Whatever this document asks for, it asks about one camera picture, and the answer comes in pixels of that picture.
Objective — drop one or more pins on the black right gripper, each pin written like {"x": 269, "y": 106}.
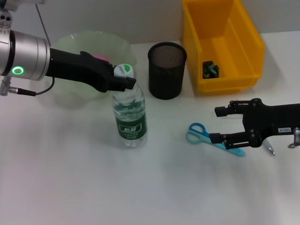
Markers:
{"x": 269, "y": 119}

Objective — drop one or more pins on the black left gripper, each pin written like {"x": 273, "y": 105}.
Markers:
{"x": 77, "y": 66}

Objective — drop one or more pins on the green plastic wrapper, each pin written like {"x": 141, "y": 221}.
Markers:
{"x": 209, "y": 70}

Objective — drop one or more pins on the clear water bottle green label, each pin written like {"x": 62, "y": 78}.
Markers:
{"x": 131, "y": 129}

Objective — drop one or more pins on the blue and teal scissors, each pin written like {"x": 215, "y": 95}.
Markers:
{"x": 199, "y": 131}

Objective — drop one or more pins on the pink peach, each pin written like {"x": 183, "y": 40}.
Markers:
{"x": 99, "y": 56}

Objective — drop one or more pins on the black mesh pen cup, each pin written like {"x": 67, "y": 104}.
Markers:
{"x": 164, "y": 82}

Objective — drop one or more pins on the light green wavy fruit plate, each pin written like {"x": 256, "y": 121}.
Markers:
{"x": 70, "y": 44}

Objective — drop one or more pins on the silver grey pen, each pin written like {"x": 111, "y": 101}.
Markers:
{"x": 269, "y": 147}

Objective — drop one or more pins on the yellow plastic storage bin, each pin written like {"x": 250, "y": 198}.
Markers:
{"x": 234, "y": 79}

